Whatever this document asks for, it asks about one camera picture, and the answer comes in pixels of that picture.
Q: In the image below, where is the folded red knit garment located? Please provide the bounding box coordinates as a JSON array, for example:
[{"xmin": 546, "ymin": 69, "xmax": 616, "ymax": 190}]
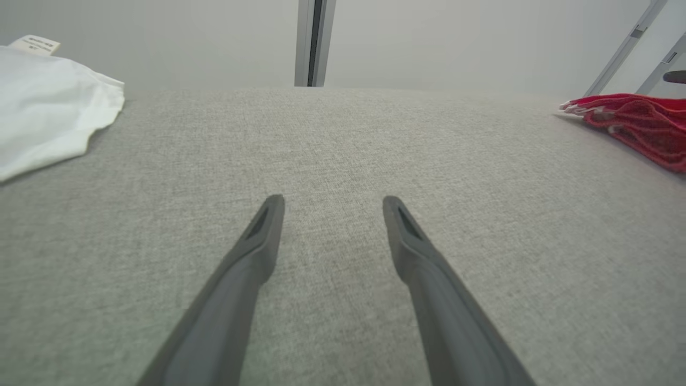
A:
[{"xmin": 557, "ymin": 93, "xmax": 686, "ymax": 173}]

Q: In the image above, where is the grey slotted partition post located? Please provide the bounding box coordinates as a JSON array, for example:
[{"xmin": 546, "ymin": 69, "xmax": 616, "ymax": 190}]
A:
[{"xmin": 294, "ymin": 0, "xmax": 337, "ymax": 87}]

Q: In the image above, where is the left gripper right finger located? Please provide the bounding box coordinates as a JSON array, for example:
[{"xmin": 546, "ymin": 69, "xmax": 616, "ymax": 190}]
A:
[{"xmin": 382, "ymin": 196, "xmax": 536, "ymax": 386}]

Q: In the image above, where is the grey aluminium frame rail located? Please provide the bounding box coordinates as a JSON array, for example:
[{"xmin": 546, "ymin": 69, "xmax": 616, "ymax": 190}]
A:
[
  {"xmin": 583, "ymin": 0, "xmax": 669, "ymax": 97},
  {"xmin": 637, "ymin": 33, "xmax": 686, "ymax": 96}
]

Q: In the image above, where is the red jersey with white undershirt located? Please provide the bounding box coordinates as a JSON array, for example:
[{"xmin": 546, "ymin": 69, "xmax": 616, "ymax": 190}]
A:
[{"xmin": 0, "ymin": 35, "xmax": 125, "ymax": 183}]

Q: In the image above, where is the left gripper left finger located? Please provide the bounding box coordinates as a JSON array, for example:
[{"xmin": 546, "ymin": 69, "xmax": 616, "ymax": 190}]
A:
[{"xmin": 137, "ymin": 194, "xmax": 286, "ymax": 386}]

